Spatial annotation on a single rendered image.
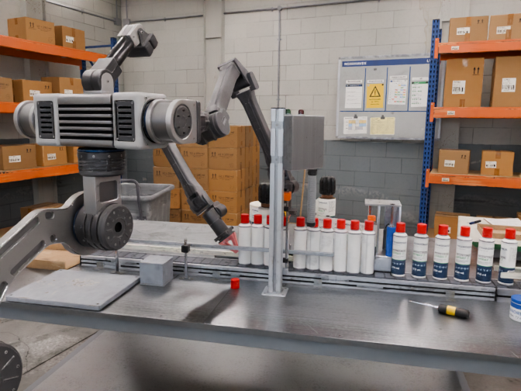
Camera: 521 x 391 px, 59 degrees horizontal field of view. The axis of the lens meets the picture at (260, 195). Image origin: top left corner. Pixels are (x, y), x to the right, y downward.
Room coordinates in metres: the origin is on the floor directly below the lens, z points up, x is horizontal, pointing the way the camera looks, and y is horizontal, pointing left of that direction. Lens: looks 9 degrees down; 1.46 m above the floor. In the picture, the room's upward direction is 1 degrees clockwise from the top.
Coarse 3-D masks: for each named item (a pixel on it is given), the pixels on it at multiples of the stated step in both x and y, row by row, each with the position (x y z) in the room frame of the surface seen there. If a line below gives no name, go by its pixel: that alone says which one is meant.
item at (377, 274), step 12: (96, 252) 1.92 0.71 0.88; (108, 252) 1.93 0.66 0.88; (120, 252) 1.93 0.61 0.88; (132, 252) 1.93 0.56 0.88; (204, 264) 1.78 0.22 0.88; (216, 264) 1.78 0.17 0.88; (228, 264) 1.79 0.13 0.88; (288, 264) 1.79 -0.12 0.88; (360, 276) 1.65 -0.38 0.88; (372, 276) 1.65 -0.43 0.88; (384, 276) 1.65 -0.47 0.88; (408, 276) 1.65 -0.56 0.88; (432, 276) 1.66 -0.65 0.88
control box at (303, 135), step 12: (288, 120) 1.58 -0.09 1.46; (300, 120) 1.59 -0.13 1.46; (312, 120) 1.64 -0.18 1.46; (288, 132) 1.58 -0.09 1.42; (300, 132) 1.59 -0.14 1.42; (312, 132) 1.64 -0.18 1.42; (288, 144) 1.58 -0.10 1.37; (300, 144) 1.59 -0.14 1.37; (312, 144) 1.64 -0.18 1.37; (288, 156) 1.58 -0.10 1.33; (300, 156) 1.59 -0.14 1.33; (312, 156) 1.64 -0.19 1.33; (288, 168) 1.58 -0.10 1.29; (300, 168) 1.60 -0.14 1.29; (312, 168) 1.65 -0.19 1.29
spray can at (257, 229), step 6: (258, 216) 1.77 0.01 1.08; (258, 222) 1.77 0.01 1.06; (252, 228) 1.77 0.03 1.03; (258, 228) 1.76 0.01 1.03; (252, 234) 1.77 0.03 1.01; (258, 234) 1.76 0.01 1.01; (252, 240) 1.77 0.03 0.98; (258, 240) 1.76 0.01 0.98; (252, 246) 1.77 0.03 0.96; (258, 246) 1.76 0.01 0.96; (252, 252) 1.77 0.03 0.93; (258, 252) 1.76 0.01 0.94; (252, 258) 1.77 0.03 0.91; (258, 258) 1.76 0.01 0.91; (252, 264) 1.77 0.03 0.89; (258, 264) 1.76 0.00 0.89
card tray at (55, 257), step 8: (48, 248) 2.12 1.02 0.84; (56, 248) 2.12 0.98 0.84; (64, 248) 2.11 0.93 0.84; (40, 256) 2.01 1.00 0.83; (48, 256) 2.01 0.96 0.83; (56, 256) 2.01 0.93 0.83; (64, 256) 2.01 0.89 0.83; (72, 256) 2.01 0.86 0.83; (32, 264) 1.85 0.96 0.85; (40, 264) 1.84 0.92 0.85; (48, 264) 1.83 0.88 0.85; (56, 264) 1.83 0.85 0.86; (64, 264) 1.82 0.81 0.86; (72, 264) 1.90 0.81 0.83
